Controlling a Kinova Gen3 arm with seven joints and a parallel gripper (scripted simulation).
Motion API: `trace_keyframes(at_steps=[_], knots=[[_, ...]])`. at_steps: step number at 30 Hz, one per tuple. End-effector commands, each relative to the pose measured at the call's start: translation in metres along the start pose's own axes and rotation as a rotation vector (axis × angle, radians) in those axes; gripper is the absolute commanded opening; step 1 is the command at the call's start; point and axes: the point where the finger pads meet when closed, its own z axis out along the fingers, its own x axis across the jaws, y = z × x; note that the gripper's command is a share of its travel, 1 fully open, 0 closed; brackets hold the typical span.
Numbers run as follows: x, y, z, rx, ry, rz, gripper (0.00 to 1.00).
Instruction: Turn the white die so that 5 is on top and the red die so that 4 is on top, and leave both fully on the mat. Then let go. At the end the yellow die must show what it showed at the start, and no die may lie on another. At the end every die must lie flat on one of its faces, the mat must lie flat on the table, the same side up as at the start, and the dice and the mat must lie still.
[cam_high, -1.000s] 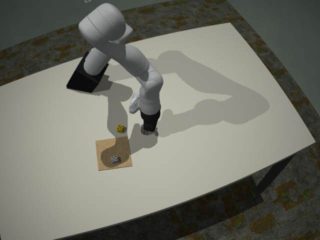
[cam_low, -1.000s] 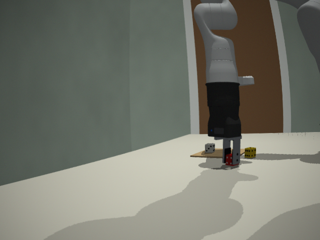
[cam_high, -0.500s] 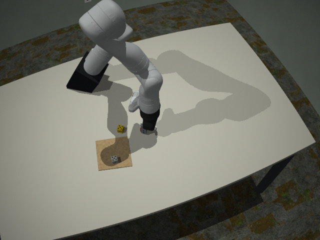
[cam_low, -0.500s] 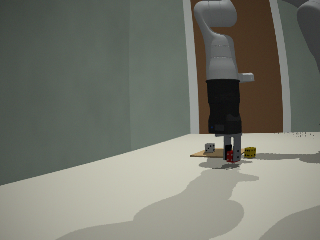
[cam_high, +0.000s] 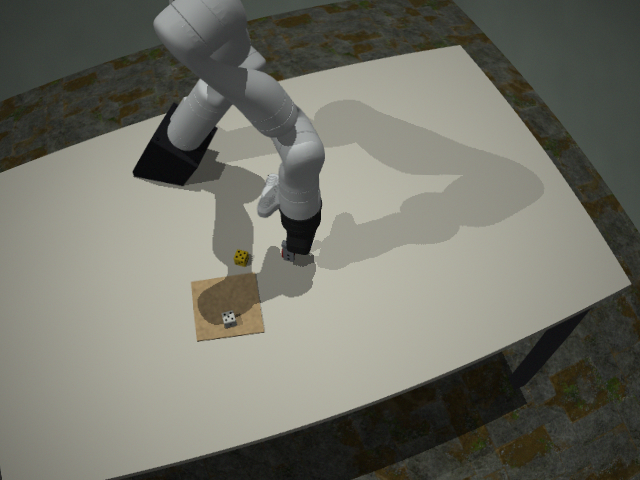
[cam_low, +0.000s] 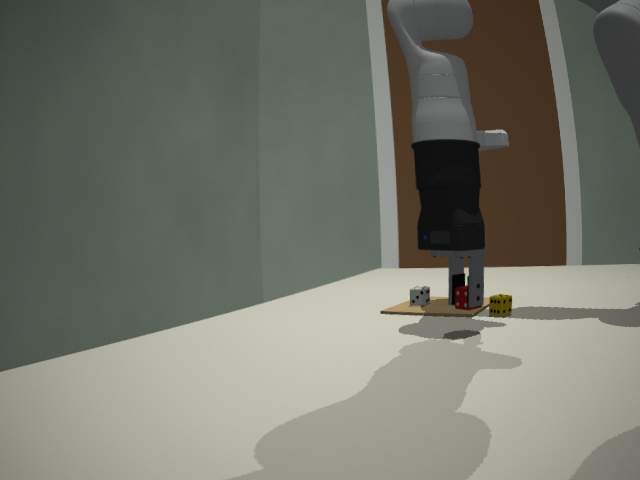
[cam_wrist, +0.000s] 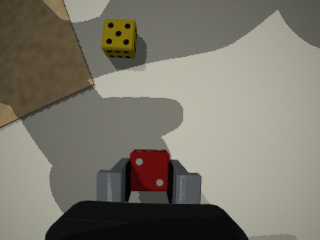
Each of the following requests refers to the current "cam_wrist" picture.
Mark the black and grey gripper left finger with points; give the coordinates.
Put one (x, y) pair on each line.
(114, 185)

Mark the red die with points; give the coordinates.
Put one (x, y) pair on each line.
(149, 170)

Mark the tan mat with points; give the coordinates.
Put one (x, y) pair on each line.
(41, 61)

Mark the yellow die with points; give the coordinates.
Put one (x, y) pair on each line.
(119, 38)

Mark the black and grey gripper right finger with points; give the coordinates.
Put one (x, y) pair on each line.
(183, 187)

